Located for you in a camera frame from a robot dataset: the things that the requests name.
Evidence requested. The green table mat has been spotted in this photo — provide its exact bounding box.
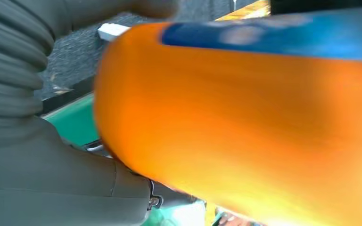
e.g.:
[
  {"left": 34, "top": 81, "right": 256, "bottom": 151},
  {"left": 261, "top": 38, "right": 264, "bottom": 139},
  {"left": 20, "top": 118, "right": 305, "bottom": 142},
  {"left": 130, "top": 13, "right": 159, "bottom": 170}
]
[{"left": 42, "top": 93, "right": 214, "bottom": 226}]

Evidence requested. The white table leg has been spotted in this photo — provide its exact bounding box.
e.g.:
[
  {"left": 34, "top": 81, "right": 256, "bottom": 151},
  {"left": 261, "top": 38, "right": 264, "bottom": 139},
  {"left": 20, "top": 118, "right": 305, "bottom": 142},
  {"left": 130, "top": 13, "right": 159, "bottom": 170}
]
[{"left": 97, "top": 23, "right": 132, "bottom": 42}]

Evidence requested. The yellow taped cardboard sheet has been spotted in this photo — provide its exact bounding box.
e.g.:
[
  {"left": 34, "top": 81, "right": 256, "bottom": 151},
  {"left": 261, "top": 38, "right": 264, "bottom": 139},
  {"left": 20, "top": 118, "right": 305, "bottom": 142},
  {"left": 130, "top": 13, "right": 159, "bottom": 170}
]
[{"left": 215, "top": 0, "right": 271, "bottom": 22}]

